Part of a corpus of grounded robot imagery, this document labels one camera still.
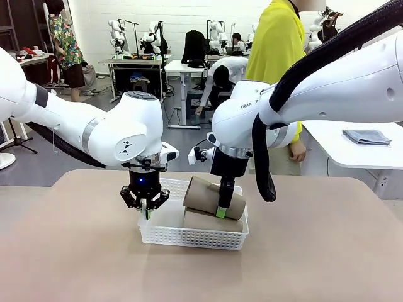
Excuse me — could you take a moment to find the brown cardboard tube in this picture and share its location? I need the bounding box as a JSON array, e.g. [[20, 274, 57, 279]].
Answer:
[[183, 208, 244, 234], [183, 175, 247, 220]]

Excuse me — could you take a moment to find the arm black cable sleeve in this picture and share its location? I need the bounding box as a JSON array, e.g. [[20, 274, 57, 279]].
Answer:
[[26, 121, 107, 169], [253, 0, 403, 203]]

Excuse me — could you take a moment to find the person's left hand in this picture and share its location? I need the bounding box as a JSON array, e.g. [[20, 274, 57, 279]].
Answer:
[[288, 140, 308, 163]]

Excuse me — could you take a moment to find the left arm black cable sleeve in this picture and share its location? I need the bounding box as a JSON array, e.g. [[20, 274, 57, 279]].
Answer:
[[26, 121, 107, 169]]

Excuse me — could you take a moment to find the grey folded cloth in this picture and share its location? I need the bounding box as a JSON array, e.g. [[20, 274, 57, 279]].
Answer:
[[342, 128, 393, 147]]

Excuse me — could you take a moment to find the white perforated plastic basket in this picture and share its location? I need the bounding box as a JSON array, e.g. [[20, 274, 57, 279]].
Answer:
[[137, 177, 251, 252]]

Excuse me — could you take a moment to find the white round floor base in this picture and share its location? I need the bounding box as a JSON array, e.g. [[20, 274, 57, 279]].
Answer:
[[0, 150, 17, 171]]

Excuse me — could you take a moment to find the person's left forearm yellow sleeve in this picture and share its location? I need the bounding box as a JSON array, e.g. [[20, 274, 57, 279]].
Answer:
[[293, 121, 304, 145]]

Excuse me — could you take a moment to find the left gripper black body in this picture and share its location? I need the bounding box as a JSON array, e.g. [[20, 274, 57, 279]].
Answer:
[[128, 168, 162, 201]]

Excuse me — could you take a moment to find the bending person in white shirt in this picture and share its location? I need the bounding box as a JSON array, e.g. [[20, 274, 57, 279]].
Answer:
[[194, 55, 250, 120]]

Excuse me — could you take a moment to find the table with red items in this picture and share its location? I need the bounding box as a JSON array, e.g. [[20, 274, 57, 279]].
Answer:
[[14, 45, 56, 86]]

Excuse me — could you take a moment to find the seated person with dark hair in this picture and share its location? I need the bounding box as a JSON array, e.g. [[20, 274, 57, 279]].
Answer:
[[230, 32, 246, 48]]

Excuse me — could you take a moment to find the grey metal workbench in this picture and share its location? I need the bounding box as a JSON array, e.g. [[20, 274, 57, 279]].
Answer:
[[98, 52, 174, 104]]

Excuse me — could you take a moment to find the person in yellow shirt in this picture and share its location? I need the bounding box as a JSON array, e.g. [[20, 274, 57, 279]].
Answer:
[[244, 0, 309, 176]]

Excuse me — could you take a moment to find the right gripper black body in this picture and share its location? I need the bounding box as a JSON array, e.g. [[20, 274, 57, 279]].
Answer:
[[210, 146, 253, 180]]

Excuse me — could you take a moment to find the white side table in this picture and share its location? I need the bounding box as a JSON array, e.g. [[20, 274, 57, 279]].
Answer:
[[300, 120, 403, 201]]

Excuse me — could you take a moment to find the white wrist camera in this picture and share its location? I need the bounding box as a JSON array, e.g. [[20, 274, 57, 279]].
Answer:
[[187, 131, 220, 166], [159, 142, 180, 165]]

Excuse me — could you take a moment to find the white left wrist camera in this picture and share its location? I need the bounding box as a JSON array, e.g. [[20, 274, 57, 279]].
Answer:
[[159, 142, 180, 165]]

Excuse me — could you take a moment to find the white standing desk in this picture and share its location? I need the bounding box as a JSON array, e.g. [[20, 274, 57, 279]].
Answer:
[[164, 58, 217, 130]]

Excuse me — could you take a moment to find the black backpack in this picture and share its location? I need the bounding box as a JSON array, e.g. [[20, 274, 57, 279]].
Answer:
[[181, 29, 208, 66]]

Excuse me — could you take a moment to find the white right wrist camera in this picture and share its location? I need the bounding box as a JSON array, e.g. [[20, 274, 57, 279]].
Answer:
[[187, 131, 220, 166]]

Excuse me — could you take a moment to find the right arm black cable sleeve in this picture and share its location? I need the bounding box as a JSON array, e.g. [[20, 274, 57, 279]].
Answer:
[[253, 0, 403, 203]]

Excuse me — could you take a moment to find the black tripod stand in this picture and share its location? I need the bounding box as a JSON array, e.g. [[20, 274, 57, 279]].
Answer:
[[0, 117, 39, 155]]

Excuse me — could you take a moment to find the person in floral shirt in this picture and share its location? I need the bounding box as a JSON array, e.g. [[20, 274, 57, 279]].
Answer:
[[46, 0, 89, 102]]

